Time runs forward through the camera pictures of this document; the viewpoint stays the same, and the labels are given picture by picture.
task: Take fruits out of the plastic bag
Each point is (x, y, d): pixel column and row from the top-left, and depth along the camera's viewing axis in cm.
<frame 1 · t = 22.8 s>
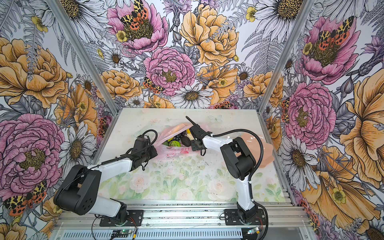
left hand: (155, 154, 94), fingers closed
right hand: (197, 148, 99), fingers open
pink plastic bag: (164, 133, 99), point 10 cm above the table
dark green avocado: (186, 141, 101), point 4 cm above the table
bright green bumpy fruit: (174, 143, 96), point 8 cm above the table
dark grape bunch: (178, 137, 103), point 5 cm above the table

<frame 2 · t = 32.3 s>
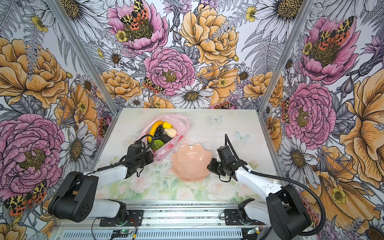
left hand: (153, 159, 93), fingers closed
right hand: (207, 170, 85), fingers closed
dark green avocado: (165, 138, 103), point 4 cm above the table
bright green bumpy fruit: (155, 144, 98), point 6 cm above the table
dark grape bunch: (158, 132, 105), point 5 cm above the table
pink scalloped bowl: (191, 163, 94), point 2 cm above the table
yellow banana: (155, 125, 104), point 9 cm above the table
yellow lemon: (166, 125, 107), point 7 cm above the table
beige garlic bulb: (171, 132, 104), point 6 cm above the table
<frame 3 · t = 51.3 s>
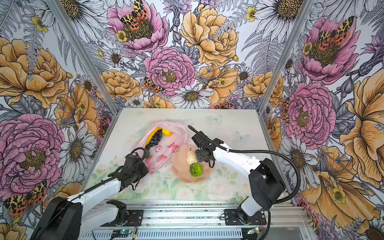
left hand: (146, 173, 90), fingers closed
right hand: (204, 157, 86), fingers open
pink plastic bag: (161, 153, 99), on the table
bright green bumpy fruit: (195, 169, 85), point 8 cm above the table
yellow banana: (152, 134, 97), point 11 cm above the table
yellow lemon: (167, 132, 104), point 6 cm above the table
beige garlic bulb: (191, 157, 91), point 6 cm above the table
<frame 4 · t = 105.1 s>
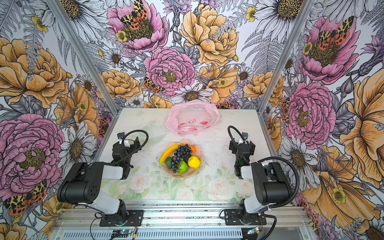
left hand: (130, 142, 94), fingers open
right hand: (240, 142, 94), fingers open
pink plastic bag: (189, 117, 119), point 2 cm above the table
dark grape bunch: (182, 153, 87), point 11 cm above the table
yellow banana: (167, 152, 93), point 7 cm above the table
yellow lemon: (193, 162, 86), point 10 cm above the table
smooth green lime: (168, 162, 88), point 8 cm above the table
small orange fruit: (193, 149, 93), point 8 cm above the table
